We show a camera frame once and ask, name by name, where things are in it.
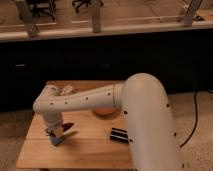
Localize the wooden railing post left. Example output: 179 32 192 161
15 0 39 37

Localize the black office chair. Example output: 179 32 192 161
72 0 104 13
27 0 56 19

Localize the wooden railing post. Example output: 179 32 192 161
15 0 39 37
91 0 101 33
182 0 203 27

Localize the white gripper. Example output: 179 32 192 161
46 124 63 138

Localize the black striped rectangular box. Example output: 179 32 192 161
110 128 128 143

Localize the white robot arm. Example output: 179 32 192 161
33 73 184 171

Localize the wooden railing post right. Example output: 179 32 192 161
182 0 203 27

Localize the wooden railing post middle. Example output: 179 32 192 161
91 0 101 33

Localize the black power cable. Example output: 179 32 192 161
179 89 213 149

